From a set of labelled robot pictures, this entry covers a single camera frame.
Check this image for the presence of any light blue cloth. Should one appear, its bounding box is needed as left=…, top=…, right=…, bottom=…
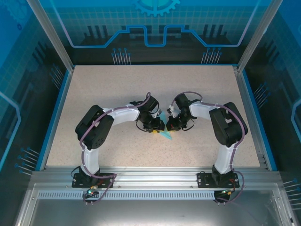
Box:
left=159, top=110, right=174, bottom=141

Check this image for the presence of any blue table edge strip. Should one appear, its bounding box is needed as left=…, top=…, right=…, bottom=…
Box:
left=242, top=70, right=278, bottom=171
left=39, top=70, right=72, bottom=171

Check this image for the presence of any grey metal tray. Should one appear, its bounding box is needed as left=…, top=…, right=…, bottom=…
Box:
left=14, top=183, right=297, bottom=226

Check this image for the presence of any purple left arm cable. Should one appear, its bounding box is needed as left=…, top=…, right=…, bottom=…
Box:
left=79, top=91, right=151, bottom=206

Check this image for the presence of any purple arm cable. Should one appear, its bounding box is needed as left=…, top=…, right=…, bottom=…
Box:
left=79, top=91, right=151, bottom=206
left=170, top=91, right=246, bottom=206

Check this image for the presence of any aluminium table edge rail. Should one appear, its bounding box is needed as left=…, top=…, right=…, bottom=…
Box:
left=32, top=165, right=283, bottom=190

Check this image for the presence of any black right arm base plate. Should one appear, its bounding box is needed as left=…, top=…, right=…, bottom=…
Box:
left=197, top=171, right=241, bottom=189

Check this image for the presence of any slotted aluminium cable duct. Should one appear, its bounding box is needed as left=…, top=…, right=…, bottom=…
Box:
left=37, top=191, right=221, bottom=200

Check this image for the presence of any aluminium side rail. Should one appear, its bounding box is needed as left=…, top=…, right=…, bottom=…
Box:
left=232, top=65, right=269, bottom=170

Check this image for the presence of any cable connector with green light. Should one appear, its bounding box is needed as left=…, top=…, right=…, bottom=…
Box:
left=220, top=187, right=237, bottom=196
left=86, top=186, right=99, bottom=197

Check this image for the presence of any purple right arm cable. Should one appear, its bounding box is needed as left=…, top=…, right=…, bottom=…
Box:
left=170, top=91, right=246, bottom=206

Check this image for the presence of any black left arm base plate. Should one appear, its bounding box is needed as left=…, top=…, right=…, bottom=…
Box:
left=71, top=172, right=116, bottom=189

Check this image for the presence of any aluminium frame post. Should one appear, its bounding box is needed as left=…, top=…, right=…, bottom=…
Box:
left=26, top=0, right=75, bottom=73
left=237, top=0, right=284, bottom=73

